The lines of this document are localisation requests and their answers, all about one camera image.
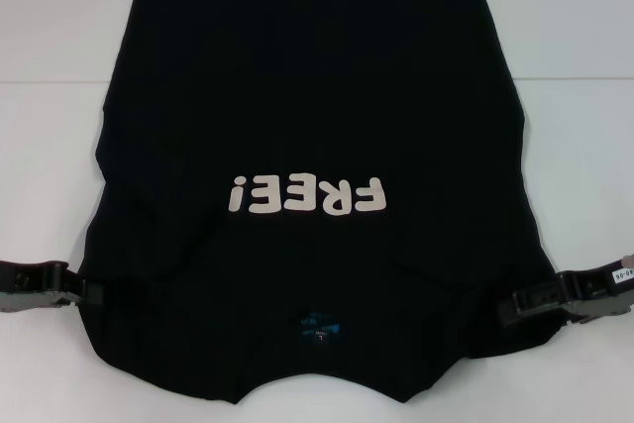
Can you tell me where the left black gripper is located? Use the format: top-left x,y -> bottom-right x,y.
0,258 -> 106,319

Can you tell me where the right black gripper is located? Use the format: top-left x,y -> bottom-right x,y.
503,255 -> 634,329

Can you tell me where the black shirt with FREE print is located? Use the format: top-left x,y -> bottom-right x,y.
81,0 -> 572,394

